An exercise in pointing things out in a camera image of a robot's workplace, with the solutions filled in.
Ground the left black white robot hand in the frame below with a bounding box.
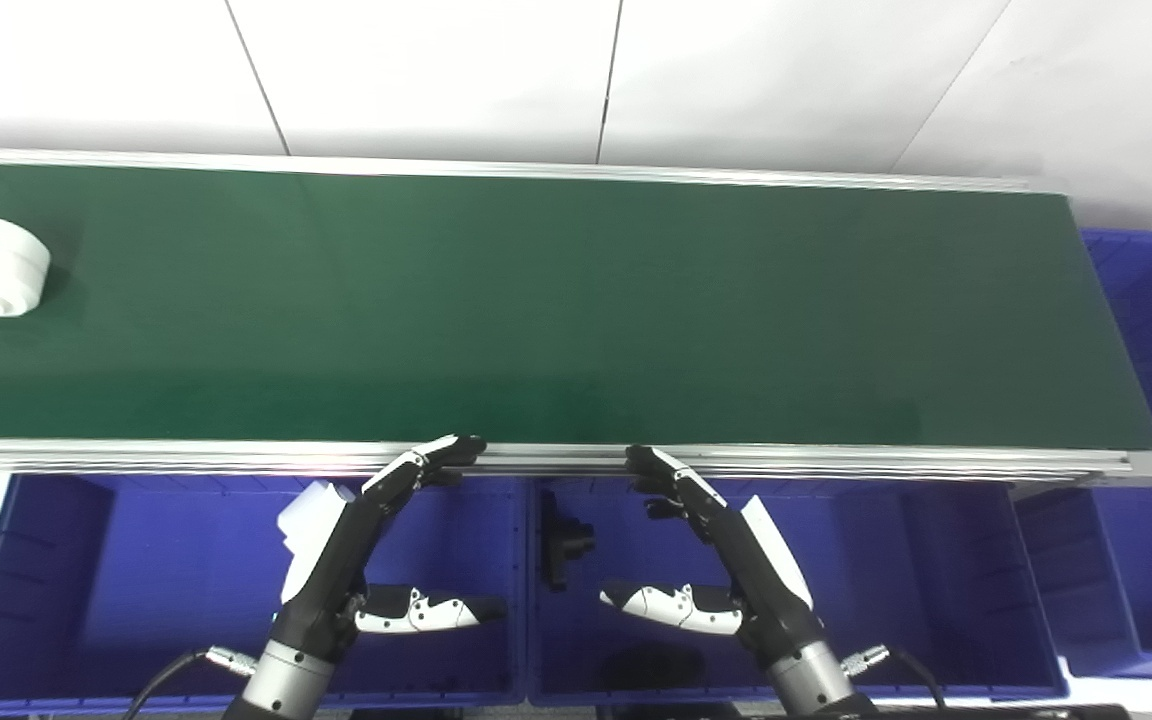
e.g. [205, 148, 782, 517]
[271, 434, 509, 663]

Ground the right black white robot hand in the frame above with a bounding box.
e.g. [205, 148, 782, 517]
[598, 444, 829, 669]

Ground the white angular plastic part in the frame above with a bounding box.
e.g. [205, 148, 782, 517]
[278, 480, 357, 549]

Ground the black flat part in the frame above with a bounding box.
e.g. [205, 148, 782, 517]
[601, 648, 707, 696]

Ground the green conveyor belt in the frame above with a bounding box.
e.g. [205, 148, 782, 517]
[0, 148, 1152, 491]

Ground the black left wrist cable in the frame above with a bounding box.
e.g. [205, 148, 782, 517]
[126, 646, 259, 720]

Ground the black bracket part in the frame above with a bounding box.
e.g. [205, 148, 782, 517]
[539, 490, 597, 593]

